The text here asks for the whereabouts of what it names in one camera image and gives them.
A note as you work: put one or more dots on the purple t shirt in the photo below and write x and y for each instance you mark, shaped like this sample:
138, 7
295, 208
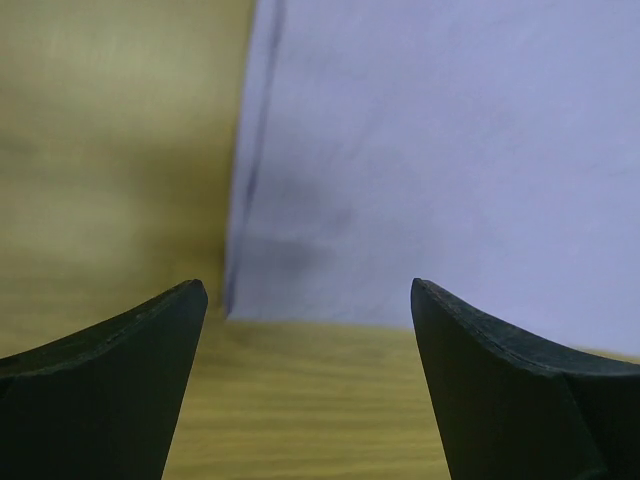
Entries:
489, 146

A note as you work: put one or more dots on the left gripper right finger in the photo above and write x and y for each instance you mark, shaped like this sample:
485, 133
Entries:
512, 405

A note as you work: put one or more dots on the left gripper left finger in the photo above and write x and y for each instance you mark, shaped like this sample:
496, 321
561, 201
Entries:
103, 402

